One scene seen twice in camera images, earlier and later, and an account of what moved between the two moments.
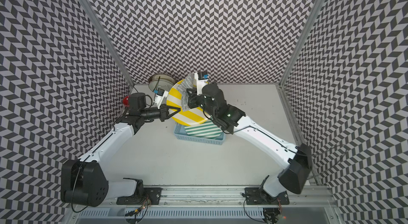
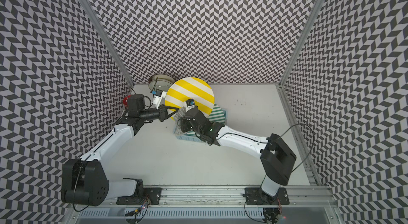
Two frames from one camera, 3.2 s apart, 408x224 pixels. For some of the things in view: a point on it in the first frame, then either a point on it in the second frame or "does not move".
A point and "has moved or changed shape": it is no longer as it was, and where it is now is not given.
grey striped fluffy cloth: [188, 82] to [180, 113]
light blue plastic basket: [180, 133] does not move
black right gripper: [193, 96] to [185, 126]
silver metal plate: [163, 81] does not move
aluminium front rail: [235, 196] does not move
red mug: [125, 101] does not move
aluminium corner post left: [98, 26] does not move
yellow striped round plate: [190, 117] has moved or changed shape
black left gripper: [164, 113] does not move
